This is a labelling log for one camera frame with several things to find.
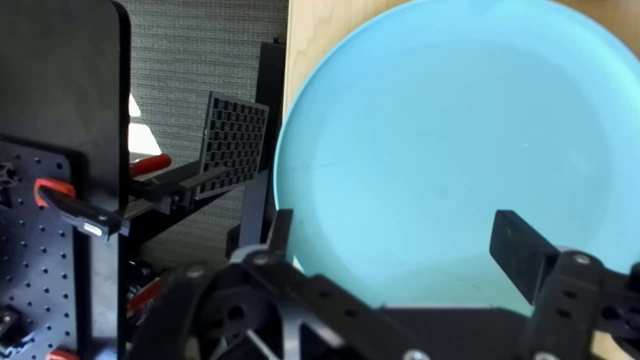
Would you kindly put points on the black perforated panel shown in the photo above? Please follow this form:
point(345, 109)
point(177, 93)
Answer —
point(233, 140)

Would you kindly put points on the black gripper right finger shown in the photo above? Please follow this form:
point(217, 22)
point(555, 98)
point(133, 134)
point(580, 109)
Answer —
point(572, 294)

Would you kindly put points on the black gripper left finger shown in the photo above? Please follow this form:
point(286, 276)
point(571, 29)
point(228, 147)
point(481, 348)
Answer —
point(256, 308)

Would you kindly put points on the teal plate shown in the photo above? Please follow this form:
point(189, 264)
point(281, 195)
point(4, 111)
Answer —
point(425, 122)

